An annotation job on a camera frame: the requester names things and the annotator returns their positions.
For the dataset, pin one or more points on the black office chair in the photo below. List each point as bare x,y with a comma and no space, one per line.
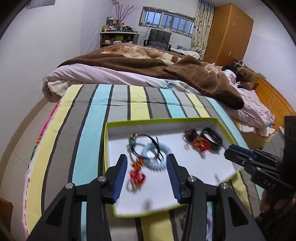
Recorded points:
158,39

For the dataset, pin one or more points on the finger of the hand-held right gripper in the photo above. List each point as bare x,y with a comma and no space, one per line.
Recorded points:
240,161
242,150

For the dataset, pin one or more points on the white cabinet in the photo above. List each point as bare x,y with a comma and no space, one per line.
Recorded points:
281,136

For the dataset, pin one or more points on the patterned curtain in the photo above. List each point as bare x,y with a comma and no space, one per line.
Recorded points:
202,30

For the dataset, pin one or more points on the black band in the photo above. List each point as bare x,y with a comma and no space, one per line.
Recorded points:
214,138

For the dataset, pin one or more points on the cluttered desk shelf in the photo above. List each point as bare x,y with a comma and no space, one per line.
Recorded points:
115,39

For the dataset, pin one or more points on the dark cloth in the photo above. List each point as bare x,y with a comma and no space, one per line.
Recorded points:
230,70

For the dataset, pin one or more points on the striped bed mat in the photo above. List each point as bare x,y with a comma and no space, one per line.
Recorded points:
90,129

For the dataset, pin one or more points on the pale pink quilt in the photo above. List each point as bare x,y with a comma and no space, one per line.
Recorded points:
97,75

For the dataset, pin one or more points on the barred window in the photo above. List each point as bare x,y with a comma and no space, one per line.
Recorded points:
166,19

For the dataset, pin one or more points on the brown fleece blanket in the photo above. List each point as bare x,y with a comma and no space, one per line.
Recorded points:
161,64

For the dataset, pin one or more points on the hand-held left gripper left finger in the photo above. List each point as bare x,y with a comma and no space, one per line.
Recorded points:
121,178

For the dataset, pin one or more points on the green shallow cardboard box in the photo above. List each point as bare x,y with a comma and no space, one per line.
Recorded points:
208,166

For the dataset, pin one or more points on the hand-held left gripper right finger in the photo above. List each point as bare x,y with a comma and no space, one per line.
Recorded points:
172,178

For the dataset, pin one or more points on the wooden cabinet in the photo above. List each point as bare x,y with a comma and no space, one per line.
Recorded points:
5,213

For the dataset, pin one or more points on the wooden wardrobe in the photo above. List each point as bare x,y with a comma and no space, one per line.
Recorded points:
229,32

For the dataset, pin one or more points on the yellow bed skirt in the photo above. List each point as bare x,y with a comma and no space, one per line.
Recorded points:
256,139

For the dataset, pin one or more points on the flowering branches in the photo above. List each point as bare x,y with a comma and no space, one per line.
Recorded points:
123,12

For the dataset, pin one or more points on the brown teddy bear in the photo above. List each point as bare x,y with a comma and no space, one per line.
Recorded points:
247,77

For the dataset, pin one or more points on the white ceiling pipe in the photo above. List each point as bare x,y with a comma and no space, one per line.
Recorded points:
115,1

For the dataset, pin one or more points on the wooden bed frame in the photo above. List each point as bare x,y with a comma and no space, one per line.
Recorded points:
275,102

